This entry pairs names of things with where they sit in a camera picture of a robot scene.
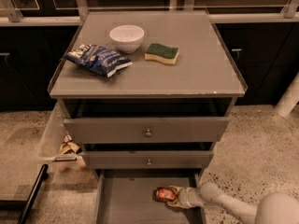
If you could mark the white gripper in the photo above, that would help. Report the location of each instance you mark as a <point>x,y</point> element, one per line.
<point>187,197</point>

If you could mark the red coke can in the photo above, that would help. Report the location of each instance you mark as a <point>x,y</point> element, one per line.
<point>165,195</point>

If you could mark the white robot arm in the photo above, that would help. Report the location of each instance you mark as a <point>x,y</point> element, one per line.
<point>274,208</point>

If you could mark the grey open bottom drawer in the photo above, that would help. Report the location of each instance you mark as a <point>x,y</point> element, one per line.
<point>128,196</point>

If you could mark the grey top drawer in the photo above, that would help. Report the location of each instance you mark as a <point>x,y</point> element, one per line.
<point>146,130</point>

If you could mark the grey drawer cabinet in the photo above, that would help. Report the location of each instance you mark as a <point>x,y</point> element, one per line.
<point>204,81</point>

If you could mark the crumpled snack wrapper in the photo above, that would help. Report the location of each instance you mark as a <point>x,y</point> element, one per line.
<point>69,147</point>

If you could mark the clear plastic bin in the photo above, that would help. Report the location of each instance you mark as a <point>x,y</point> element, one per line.
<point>65,168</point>

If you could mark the green yellow sponge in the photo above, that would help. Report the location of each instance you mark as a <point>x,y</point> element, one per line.
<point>161,54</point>

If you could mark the blue chip bag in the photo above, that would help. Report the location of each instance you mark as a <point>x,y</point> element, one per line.
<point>98,59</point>

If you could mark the white ceramic bowl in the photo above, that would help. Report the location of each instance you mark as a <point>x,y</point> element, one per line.
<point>127,38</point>

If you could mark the black bar handle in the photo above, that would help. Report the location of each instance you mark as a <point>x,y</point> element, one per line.
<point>28,204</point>

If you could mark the white post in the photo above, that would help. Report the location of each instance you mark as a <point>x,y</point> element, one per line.
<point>289,99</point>

